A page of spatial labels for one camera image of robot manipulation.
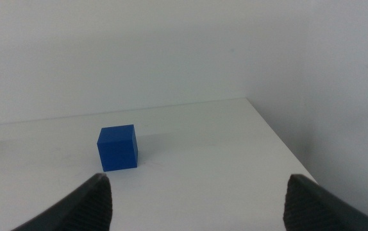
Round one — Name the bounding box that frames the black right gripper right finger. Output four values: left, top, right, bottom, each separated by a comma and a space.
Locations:
283, 173, 368, 231

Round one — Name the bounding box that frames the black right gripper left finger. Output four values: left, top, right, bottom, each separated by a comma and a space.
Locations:
10, 173, 113, 231

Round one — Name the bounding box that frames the blue cube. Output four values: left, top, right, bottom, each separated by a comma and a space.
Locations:
96, 124, 139, 173

